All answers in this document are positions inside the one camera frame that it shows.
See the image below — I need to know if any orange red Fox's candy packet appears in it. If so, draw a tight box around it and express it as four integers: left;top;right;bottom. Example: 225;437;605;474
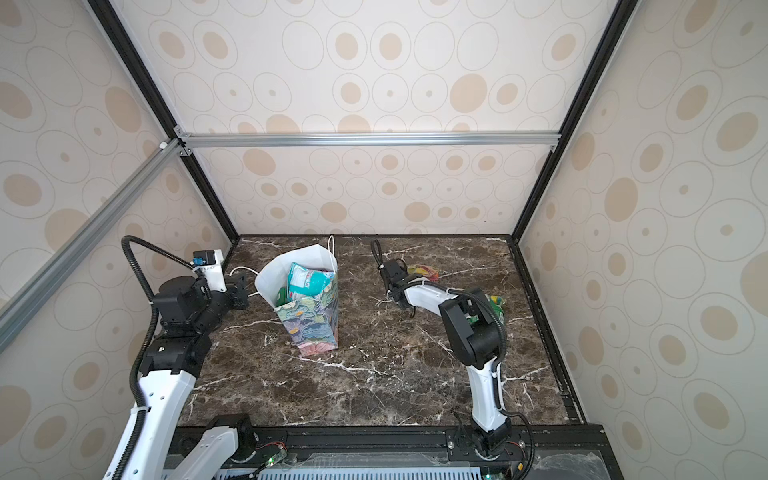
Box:
408;265;439;283

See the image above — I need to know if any colourful painted paper bag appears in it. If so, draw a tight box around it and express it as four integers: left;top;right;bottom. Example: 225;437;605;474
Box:
230;236;340;357

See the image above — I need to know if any teal snack packet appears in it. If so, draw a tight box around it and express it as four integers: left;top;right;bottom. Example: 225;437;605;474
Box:
286;263;335;301

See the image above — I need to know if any green snack packet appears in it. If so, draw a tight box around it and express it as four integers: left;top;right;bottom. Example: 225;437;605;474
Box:
485;295;505;324

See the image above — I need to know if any yellow green Fox's candy packet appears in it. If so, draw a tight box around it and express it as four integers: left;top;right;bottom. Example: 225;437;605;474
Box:
275;287;289;307

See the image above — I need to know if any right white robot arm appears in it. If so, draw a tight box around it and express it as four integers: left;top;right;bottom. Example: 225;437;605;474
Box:
378;260;512;457

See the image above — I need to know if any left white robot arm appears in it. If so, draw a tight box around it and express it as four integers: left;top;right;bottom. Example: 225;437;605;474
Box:
104;276;249;479

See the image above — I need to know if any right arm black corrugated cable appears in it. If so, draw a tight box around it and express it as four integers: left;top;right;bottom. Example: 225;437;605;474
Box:
370;239;536;480

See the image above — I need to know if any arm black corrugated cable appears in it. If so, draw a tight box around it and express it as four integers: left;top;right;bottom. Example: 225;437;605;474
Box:
370;239;536;480
107;235;194;480

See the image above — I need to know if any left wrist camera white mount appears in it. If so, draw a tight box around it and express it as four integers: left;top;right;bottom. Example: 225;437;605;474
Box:
192;249;227;292

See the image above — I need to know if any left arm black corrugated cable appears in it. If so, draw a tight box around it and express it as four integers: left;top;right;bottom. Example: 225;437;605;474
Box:
107;235;194;480

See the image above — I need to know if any aluminium horizontal back rail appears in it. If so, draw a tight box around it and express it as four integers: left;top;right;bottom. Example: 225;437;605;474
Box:
164;130;560;148

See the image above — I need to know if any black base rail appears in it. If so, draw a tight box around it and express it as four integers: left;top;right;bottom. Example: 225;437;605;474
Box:
214;425;623;479

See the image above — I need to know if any aluminium left side rail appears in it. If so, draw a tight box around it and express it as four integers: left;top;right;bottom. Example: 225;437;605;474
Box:
1;138;182;350

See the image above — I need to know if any black vertical frame post left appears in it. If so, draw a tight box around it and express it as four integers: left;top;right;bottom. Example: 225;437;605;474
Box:
86;0;240;244

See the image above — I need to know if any black vertical frame post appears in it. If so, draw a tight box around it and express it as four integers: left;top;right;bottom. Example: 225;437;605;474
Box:
511;0;638;242
86;0;240;244

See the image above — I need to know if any black vertical frame post right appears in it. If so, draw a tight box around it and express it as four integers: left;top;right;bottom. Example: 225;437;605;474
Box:
511;0;638;242

